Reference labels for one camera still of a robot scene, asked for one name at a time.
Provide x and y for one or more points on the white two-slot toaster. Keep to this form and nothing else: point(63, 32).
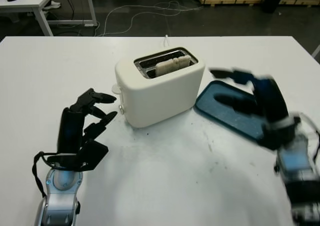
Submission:
point(160, 101)

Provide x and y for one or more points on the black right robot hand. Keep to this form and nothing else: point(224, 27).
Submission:
point(271, 101)

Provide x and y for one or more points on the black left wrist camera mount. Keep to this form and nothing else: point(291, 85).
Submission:
point(95, 153)

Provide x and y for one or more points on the blue rectangular tray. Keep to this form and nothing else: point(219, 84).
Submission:
point(220, 116)

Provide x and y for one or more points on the white metal-frame desk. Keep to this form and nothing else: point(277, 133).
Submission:
point(30, 1)

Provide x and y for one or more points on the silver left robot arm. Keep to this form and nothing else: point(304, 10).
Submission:
point(60, 203)

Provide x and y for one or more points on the slice of white bread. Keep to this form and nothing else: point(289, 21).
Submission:
point(170, 66)

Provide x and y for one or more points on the white shoe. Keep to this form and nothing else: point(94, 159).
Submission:
point(52, 5)

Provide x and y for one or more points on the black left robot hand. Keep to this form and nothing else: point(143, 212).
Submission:
point(71, 128)

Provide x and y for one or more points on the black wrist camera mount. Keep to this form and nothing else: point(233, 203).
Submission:
point(275, 136)
point(95, 153)

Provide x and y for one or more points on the black round bin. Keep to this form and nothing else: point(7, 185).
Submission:
point(271, 1)

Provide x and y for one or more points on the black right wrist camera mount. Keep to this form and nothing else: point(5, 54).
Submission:
point(275, 136)

